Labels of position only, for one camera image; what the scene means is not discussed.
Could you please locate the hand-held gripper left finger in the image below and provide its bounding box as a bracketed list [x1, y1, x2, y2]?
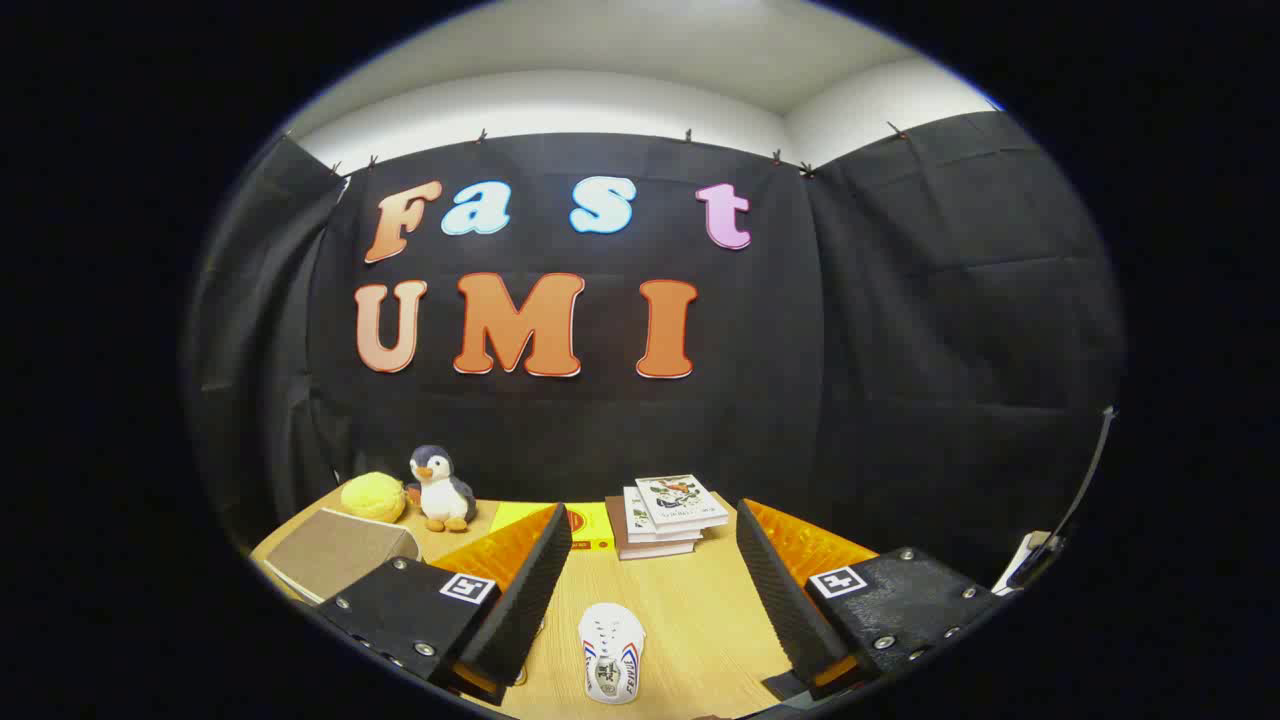
[316, 503, 574, 706]

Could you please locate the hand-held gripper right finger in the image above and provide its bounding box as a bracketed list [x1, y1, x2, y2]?
[736, 498, 1004, 701]

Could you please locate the white canvas shoe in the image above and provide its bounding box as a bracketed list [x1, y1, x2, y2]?
[578, 602, 646, 706]

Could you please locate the brown fabric storage box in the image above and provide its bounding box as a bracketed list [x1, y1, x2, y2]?
[262, 508, 423, 606]

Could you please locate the yellow book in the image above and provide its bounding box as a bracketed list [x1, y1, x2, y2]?
[488, 500, 617, 554]

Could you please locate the brown cover book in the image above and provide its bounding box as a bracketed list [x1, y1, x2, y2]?
[605, 495, 701, 561]

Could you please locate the white paperback book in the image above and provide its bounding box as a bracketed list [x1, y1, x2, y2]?
[622, 486, 706, 546]

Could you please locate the penguin plush toy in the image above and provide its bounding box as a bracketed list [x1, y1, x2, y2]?
[408, 445, 478, 533]

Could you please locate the white illustrated book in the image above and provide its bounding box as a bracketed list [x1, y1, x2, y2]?
[635, 474, 731, 534]

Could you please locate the yellow plush ball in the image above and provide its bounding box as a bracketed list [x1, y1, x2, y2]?
[341, 472, 407, 524]

